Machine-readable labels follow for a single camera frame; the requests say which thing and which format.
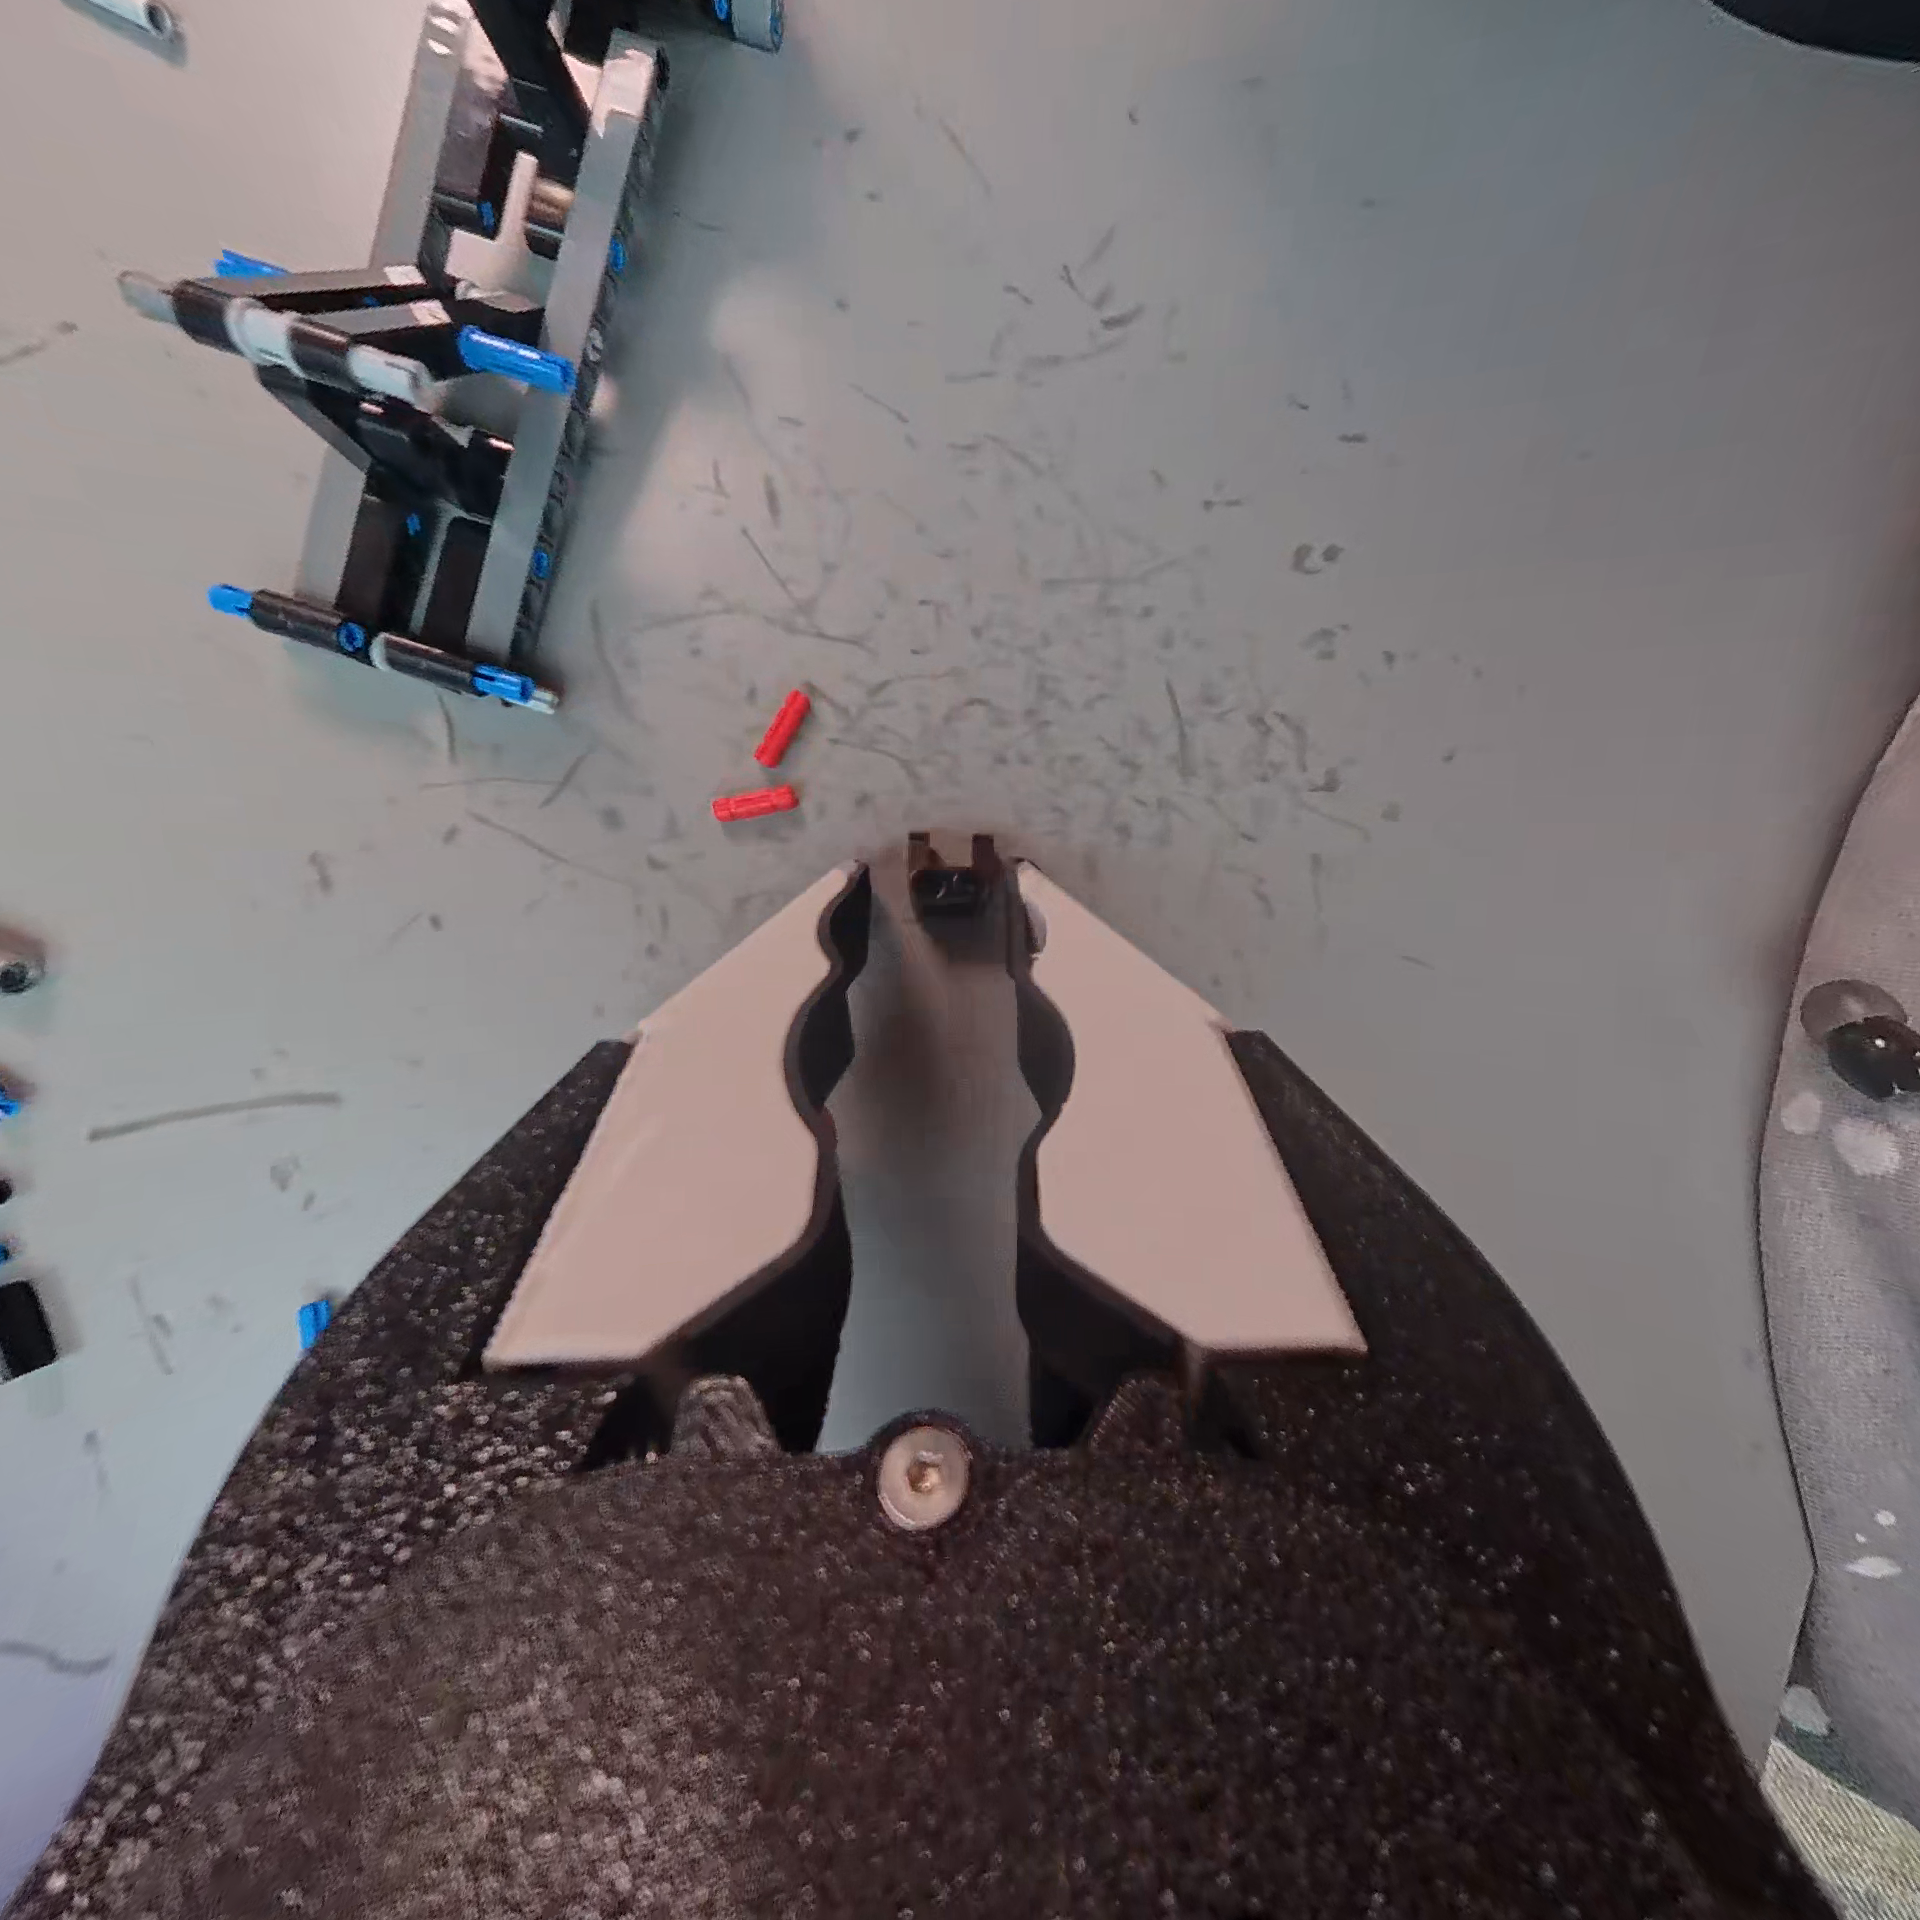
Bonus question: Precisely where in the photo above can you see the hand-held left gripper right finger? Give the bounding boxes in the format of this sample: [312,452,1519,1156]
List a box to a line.
[1010,863,1372,1460]

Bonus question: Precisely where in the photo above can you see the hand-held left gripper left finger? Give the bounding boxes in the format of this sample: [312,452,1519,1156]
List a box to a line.
[481,863,876,1469]

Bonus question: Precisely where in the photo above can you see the black bracket brick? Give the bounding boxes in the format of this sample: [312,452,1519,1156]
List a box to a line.
[905,833,1001,922]

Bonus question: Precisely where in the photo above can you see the toy brick chassis model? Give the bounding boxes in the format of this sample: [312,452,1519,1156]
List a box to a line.
[122,0,784,714]

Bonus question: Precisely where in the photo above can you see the grey desk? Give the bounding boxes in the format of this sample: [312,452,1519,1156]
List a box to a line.
[0,0,1920,1891]

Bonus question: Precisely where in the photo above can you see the person's grey patterned shirt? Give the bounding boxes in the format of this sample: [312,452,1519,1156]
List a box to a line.
[1754,718,1920,1920]

